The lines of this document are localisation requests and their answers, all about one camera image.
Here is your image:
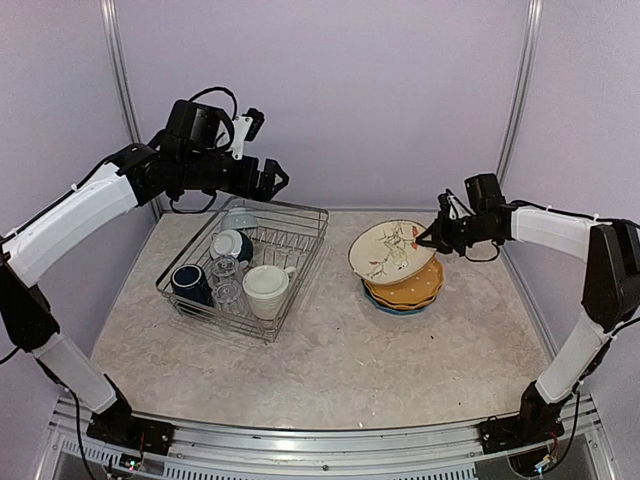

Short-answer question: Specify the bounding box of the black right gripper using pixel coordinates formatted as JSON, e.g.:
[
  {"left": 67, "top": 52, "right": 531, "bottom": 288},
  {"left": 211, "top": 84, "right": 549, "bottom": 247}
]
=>
[{"left": 418, "top": 208, "right": 496, "bottom": 256}]

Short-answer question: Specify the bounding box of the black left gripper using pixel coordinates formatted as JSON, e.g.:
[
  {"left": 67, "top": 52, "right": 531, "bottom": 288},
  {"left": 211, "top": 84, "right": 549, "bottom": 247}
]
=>
[{"left": 182, "top": 149, "right": 291, "bottom": 201}]

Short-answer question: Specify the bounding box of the cream plate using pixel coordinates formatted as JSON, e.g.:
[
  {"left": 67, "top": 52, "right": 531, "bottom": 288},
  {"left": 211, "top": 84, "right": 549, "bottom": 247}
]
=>
[{"left": 348, "top": 219, "right": 436, "bottom": 285}]

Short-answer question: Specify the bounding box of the blue polka dot plate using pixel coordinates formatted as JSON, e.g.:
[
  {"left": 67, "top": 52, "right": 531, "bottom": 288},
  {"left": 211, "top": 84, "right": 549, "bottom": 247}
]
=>
[{"left": 361, "top": 280, "right": 437, "bottom": 316}]

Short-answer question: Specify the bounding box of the clear glass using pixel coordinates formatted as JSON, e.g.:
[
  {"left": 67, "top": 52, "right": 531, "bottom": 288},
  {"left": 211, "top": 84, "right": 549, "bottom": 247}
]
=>
[
  {"left": 210, "top": 255, "right": 242, "bottom": 283},
  {"left": 213, "top": 280, "right": 246, "bottom": 316}
]

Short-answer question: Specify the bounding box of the cream ribbed mug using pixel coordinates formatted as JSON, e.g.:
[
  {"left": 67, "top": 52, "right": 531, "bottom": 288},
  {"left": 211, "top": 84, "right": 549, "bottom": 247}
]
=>
[{"left": 242, "top": 265, "right": 297, "bottom": 320}]

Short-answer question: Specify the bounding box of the yellow polka dot plate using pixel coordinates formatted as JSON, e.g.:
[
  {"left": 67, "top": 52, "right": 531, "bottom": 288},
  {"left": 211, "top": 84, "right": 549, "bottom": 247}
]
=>
[{"left": 363, "top": 285, "right": 438, "bottom": 311}]

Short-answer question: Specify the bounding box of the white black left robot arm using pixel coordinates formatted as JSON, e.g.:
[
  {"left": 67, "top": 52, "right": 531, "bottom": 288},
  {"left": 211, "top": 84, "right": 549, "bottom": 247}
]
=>
[{"left": 1, "top": 97, "right": 289, "bottom": 445}]

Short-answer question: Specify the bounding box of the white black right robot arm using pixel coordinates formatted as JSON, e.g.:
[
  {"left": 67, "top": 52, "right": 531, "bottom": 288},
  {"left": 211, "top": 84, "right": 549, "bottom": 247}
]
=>
[{"left": 416, "top": 173, "right": 639, "bottom": 445}]

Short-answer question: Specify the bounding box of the light blue patterned bowl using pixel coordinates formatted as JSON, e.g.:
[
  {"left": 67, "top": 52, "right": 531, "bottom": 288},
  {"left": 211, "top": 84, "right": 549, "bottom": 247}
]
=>
[{"left": 219, "top": 207, "right": 259, "bottom": 233}]

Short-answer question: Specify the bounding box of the dark teal bowl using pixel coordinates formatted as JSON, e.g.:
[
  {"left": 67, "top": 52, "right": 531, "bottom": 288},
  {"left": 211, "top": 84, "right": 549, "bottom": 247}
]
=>
[{"left": 209, "top": 229, "right": 254, "bottom": 263}]

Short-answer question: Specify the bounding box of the dark blue mug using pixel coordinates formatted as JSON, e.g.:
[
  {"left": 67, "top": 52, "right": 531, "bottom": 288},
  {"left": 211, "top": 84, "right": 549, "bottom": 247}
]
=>
[{"left": 170, "top": 264, "right": 214, "bottom": 307}]

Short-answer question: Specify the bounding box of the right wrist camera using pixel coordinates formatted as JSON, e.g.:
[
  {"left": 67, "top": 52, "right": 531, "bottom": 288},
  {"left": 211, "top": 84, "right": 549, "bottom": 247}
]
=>
[{"left": 437, "top": 189, "right": 470, "bottom": 220}]

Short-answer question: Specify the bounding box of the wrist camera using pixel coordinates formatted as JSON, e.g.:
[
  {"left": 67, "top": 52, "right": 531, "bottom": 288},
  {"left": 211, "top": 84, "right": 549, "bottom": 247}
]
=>
[
  {"left": 228, "top": 107, "right": 265, "bottom": 160},
  {"left": 437, "top": 189, "right": 470, "bottom": 220}
]

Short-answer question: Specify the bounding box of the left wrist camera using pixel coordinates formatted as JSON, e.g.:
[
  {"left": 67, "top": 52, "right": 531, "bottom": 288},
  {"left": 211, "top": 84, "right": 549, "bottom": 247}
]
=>
[{"left": 228, "top": 107, "right": 265, "bottom": 160}]

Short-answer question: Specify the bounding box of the wire dish rack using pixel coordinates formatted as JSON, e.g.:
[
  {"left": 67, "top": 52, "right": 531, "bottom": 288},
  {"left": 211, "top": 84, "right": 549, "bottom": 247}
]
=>
[{"left": 156, "top": 197, "right": 329, "bottom": 342}]

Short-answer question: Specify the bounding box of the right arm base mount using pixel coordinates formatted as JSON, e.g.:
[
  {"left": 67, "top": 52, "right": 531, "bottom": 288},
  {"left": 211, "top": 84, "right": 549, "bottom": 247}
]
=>
[{"left": 477, "top": 415, "right": 565, "bottom": 454}]

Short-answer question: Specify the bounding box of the left aluminium corner post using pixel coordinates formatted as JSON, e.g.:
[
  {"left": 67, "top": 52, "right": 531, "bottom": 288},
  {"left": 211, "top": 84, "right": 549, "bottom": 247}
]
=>
[{"left": 98, "top": 0, "right": 164, "bottom": 219}]

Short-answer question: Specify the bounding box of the aluminium corner post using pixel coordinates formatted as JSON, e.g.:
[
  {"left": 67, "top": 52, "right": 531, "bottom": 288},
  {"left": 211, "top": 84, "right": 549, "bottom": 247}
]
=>
[
  {"left": 98, "top": 0, "right": 164, "bottom": 219},
  {"left": 496, "top": 0, "right": 544, "bottom": 186}
]

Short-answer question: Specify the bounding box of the right aluminium corner post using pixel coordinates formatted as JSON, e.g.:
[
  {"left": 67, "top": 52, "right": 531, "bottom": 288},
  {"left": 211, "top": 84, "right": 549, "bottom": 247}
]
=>
[{"left": 496, "top": 0, "right": 544, "bottom": 186}]

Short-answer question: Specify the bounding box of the aluminium front rail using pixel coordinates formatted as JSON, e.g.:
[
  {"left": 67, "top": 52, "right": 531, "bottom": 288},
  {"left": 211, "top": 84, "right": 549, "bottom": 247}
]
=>
[{"left": 34, "top": 395, "right": 619, "bottom": 479}]

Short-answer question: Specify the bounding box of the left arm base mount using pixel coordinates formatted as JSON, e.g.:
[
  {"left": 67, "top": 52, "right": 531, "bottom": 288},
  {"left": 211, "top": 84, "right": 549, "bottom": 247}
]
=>
[{"left": 87, "top": 415, "right": 176, "bottom": 456}]

